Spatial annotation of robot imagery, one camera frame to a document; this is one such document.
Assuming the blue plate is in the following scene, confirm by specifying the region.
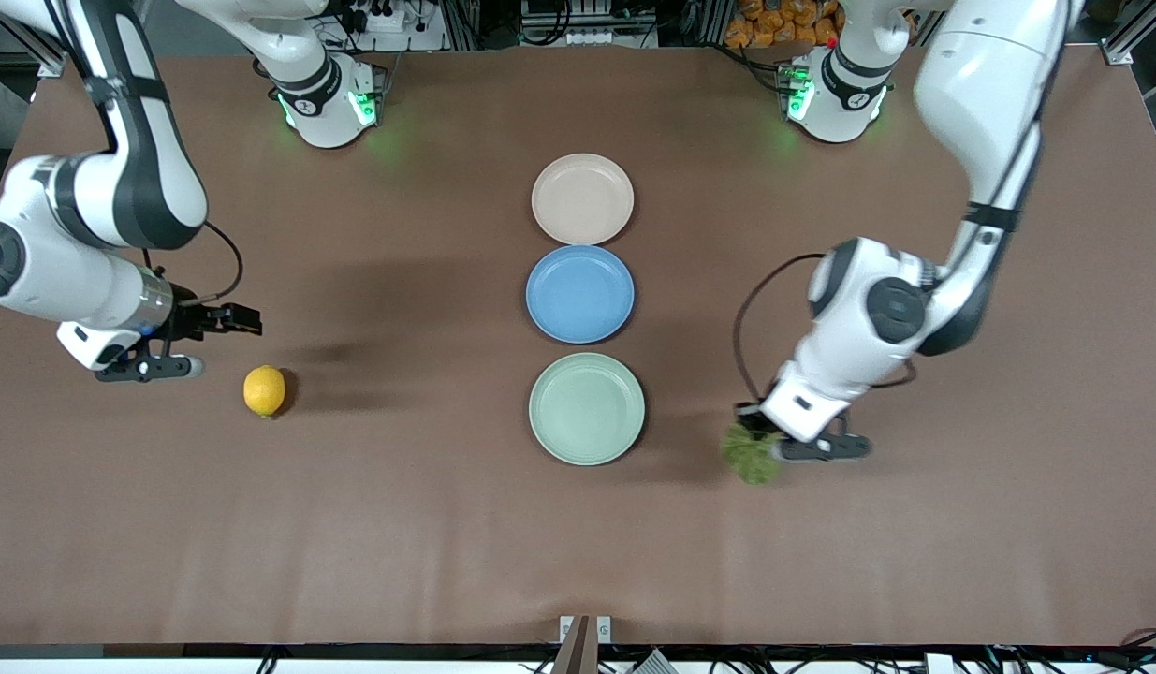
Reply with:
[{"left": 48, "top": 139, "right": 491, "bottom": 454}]
[{"left": 525, "top": 244, "right": 637, "bottom": 345}]

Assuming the white power strip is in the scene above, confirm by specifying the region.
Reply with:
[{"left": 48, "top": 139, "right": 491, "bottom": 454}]
[{"left": 348, "top": 0, "right": 447, "bottom": 52}]

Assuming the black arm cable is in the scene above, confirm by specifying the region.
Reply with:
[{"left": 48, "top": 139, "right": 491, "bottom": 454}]
[
  {"left": 142, "top": 220, "right": 244, "bottom": 308},
  {"left": 733, "top": 253, "right": 827, "bottom": 408}
]

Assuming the yellow lemon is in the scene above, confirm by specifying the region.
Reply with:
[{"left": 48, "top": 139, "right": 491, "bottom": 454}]
[{"left": 242, "top": 365, "right": 287, "bottom": 419}]

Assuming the orange snack bag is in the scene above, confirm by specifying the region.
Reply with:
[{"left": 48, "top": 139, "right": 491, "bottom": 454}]
[{"left": 724, "top": 0, "right": 841, "bottom": 48}]

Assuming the beige plate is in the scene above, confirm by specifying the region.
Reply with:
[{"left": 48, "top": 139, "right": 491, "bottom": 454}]
[{"left": 531, "top": 153, "right": 635, "bottom": 246}]

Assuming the pale green plate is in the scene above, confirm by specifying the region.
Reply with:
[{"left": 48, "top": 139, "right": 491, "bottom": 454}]
[{"left": 528, "top": 352, "right": 647, "bottom": 467}]

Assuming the brown pole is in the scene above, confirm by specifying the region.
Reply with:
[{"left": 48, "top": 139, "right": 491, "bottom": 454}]
[{"left": 551, "top": 615, "right": 593, "bottom": 674}]

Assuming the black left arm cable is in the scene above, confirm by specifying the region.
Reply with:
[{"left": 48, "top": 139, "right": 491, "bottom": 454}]
[{"left": 733, "top": 253, "right": 827, "bottom": 408}]

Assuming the green lettuce leaf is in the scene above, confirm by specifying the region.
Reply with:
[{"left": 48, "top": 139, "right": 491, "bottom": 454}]
[{"left": 721, "top": 423, "right": 784, "bottom": 486}]

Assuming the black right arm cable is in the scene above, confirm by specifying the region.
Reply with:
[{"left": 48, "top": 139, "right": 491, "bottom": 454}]
[{"left": 142, "top": 220, "right": 244, "bottom": 308}]

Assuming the grey mounting bracket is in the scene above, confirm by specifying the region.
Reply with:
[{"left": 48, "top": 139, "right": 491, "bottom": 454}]
[{"left": 559, "top": 615, "right": 613, "bottom": 647}]

